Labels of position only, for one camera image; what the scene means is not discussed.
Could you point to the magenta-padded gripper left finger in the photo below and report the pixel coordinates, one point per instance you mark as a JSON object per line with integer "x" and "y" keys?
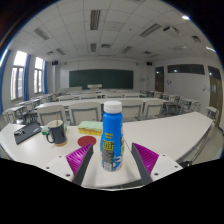
{"x": 78, "y": 160}

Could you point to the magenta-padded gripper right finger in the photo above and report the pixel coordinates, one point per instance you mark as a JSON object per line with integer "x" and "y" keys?
{"x": 146, "y": 159}

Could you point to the blue white-capped drink bottle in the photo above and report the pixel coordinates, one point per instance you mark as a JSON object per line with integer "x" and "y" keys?
{"x": 112, "y": 133}

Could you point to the flat round red coaster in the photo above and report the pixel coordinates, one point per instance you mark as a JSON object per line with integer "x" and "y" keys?
{"x": 86, "y": 141}

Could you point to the dark blue mug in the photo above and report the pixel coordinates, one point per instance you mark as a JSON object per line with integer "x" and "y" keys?
{"x": 59, "y": 135}

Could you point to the green and yellow sponge stack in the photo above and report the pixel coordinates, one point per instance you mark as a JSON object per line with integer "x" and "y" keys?
{"x": 90, "y": 127}

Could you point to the wooden stick in mug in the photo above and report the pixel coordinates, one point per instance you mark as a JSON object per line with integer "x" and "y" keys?
{"x": 57, "y": 119}

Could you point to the group of white classroom chairs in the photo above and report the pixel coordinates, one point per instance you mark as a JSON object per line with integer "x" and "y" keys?
{"x": 85, "y": 111}

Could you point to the bunch of keys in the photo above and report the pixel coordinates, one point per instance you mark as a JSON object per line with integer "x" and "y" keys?
{"x": 19, "y": 132}

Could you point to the white lectern desk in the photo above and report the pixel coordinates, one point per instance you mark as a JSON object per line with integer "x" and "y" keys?
{"x": 94, "y": 86}

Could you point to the dark wooden door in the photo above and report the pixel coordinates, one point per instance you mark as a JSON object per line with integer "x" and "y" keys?
{"x": 215, "y": 86}
{"x": 159, "y": 79}

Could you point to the dark green blackboard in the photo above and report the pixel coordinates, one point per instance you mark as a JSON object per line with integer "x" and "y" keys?
{"x": 100, "y": 79}

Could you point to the tall window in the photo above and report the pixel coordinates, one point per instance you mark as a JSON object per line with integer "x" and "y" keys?
{"x": 18, "y": 75}
{"x": 38, "y": 75}

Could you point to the long dark transom window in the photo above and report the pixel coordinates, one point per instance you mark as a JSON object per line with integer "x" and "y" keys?
{"x": 186, "y": 69}

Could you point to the ceiling projector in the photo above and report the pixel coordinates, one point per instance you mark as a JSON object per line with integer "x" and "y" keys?
{"x": 171, "y": 30}

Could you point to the group of ceiling lights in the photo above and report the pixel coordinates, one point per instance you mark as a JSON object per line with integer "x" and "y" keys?
{"x": 95, "y": 18}

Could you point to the black wall speaker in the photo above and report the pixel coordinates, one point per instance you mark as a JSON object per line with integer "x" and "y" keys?
{"x": 55, "y": 62}
{"x": 149, "y": 63}

